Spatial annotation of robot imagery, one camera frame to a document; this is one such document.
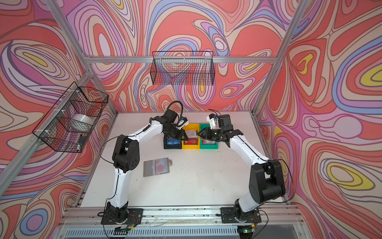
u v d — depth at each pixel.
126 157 0.56
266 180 0.44
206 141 1.01
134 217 0.72
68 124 0.74
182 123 0.86
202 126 1.02
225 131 0.67
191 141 1.01
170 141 1.01
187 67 0.96
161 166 0.91
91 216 0.75
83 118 0.73
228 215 0.72
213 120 0.78
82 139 0.73
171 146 0.96
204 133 0.79
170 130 0.82
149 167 0.89
